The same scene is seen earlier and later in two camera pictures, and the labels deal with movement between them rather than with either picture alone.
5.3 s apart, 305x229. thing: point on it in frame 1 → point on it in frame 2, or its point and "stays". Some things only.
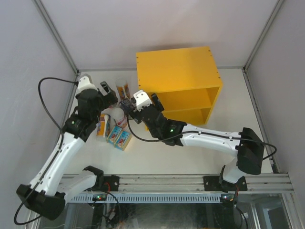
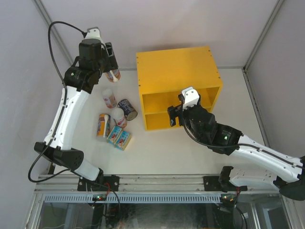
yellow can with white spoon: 103,127 stays
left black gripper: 108,99 → 108,66
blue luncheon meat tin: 114,134 stays
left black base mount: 111,183 stays
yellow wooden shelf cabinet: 186,81 stays
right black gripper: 135,114 → 174,112
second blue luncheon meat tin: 123,140 stays
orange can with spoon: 123,88 → 113,76
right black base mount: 212,183 stays
